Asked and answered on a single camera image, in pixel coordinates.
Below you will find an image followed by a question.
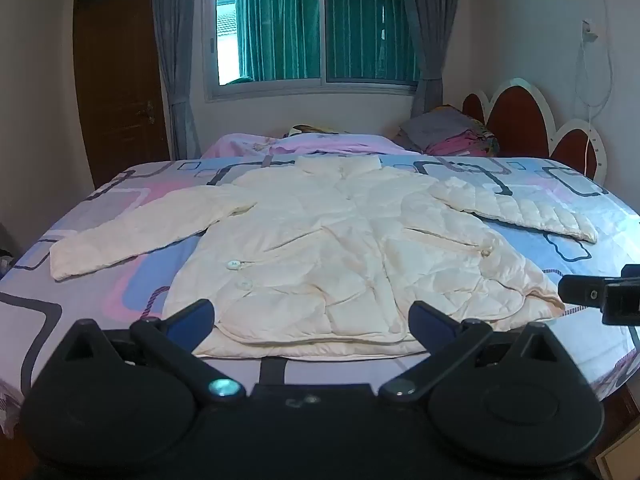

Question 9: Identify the red and white headboard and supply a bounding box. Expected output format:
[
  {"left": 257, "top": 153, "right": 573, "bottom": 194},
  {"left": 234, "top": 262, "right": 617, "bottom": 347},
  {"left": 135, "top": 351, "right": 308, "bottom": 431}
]
[{"left": 461, "top": 78, "right": 610, "bottom": 186}]

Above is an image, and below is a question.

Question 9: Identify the brown wooden door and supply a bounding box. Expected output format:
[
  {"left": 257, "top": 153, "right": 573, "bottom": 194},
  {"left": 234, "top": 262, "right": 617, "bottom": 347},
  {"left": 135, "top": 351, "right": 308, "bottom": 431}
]
[{"left": 72, "top": 0, "right": 173, "bottom": 191}]

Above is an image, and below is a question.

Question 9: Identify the gray curtain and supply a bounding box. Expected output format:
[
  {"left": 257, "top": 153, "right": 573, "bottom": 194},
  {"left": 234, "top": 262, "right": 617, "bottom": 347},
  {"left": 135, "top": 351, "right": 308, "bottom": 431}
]
[
  {"left": 404, "top": 0, "right": 461, "bottom": 116},
  {"left": 151, "top": 0, "right": 207, "bottom": 161}
]

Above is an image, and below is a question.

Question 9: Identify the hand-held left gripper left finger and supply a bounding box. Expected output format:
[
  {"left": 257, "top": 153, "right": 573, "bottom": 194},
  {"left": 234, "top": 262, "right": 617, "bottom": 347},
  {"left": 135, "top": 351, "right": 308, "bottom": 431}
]
[{"left": 60, "top": 300, "right": 246, "bottom": 403}]

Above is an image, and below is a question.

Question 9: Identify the white charging cable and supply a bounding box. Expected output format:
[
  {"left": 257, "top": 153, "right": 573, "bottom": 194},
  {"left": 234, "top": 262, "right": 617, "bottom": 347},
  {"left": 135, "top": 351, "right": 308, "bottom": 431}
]
[{"left": 574, "top": 35, "right": 614, "bottom": 177}]

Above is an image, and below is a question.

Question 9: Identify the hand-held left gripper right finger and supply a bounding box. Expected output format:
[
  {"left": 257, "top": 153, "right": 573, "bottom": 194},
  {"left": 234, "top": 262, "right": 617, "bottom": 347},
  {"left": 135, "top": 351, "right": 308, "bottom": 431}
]
[{"left": 379, "top": 301, "right": 571, "bottom": 405}]

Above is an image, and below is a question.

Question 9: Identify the pink grey pillow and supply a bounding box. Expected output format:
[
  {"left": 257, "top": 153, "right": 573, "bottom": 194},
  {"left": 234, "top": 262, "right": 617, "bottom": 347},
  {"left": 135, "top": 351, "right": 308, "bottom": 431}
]
[{"left": 424, "top": 127, "right": 501, "bottom": 158}]

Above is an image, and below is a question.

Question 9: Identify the patterned bed sheet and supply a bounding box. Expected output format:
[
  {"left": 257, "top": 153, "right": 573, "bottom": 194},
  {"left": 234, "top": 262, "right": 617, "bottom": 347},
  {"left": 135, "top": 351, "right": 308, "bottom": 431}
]
[{"left": 0, "top": 157, "right": 640, "bottom": 436}]

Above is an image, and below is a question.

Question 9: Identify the pink blanket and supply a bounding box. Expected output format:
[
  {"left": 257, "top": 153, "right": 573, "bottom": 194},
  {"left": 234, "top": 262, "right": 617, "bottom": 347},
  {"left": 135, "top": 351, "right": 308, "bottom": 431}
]
[{"left": 200, "top": 132, "right": 408, "bottom": 161}]

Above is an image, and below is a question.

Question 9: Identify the beige framed board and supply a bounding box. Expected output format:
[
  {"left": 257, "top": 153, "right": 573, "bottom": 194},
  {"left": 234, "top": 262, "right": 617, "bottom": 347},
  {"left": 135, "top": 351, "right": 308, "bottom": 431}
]
[{"left": 596, "top": 437, "right": 640, "bottom": 480}]

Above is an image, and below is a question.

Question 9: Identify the green curtain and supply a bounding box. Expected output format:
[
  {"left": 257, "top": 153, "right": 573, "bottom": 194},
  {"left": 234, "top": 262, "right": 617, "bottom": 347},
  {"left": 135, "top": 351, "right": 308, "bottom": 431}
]
[{"left": 235, "top": 0, "right": 420, "bottom": 84}]

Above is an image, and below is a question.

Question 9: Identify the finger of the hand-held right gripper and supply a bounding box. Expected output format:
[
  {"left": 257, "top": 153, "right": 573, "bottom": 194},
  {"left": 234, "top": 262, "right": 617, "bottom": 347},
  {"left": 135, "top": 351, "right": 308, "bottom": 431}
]
[{"left": 557, "top": 274, "right": 608, "bottom": 307}]

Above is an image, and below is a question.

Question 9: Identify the sliding glass window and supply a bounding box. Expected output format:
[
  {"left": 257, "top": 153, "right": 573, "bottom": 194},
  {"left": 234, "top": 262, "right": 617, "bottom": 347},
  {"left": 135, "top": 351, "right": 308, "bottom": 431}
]
[{"left": 204, "top": 0, "right": 421, "bottom": 103}]

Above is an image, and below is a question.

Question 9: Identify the cream quilted puffer jacket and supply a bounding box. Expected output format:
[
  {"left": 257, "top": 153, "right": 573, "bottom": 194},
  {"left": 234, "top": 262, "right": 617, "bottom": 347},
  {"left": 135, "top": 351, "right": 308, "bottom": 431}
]
[{"left": 50, "top": 156, "right": 599, "bottom": 358}]

